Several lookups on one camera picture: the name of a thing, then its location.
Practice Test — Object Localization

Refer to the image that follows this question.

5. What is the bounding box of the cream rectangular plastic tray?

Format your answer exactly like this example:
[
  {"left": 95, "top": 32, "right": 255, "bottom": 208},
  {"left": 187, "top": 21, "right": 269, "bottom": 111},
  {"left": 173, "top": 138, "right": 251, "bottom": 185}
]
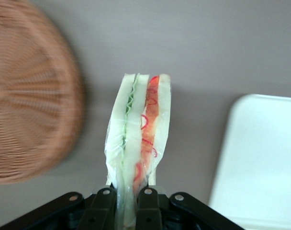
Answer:
[{"left": 207, "top": 93, "right": 291, "bottom": 230}]

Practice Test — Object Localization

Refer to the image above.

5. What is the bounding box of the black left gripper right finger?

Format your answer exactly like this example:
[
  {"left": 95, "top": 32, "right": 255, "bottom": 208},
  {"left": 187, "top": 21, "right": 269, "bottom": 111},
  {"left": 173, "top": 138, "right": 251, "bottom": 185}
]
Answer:
[{"left": 135, "top": 186, "right": 163, "bottom": 230}]

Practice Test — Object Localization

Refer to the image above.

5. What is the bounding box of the brown round wicker basket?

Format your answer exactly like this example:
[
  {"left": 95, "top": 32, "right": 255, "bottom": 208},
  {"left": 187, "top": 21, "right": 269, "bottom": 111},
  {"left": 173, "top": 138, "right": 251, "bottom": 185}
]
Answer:
[{"left": 0, "top": 0, "right": 86, "bottom": 185}]

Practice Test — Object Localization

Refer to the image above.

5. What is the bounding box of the plastic triangle sandwich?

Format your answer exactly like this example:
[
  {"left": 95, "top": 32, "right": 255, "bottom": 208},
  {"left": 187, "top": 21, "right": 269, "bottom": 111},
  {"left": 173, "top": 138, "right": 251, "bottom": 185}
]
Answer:
[{"left": 104, "top": 73, "right": 173, "bottom": 230}]

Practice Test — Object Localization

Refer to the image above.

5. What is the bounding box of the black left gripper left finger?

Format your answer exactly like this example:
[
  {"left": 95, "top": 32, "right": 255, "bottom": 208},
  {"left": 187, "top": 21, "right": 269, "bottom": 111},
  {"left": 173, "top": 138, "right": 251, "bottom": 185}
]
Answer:
[{"left": 81, "top": 186, "right": 119, "bottom": 230}]

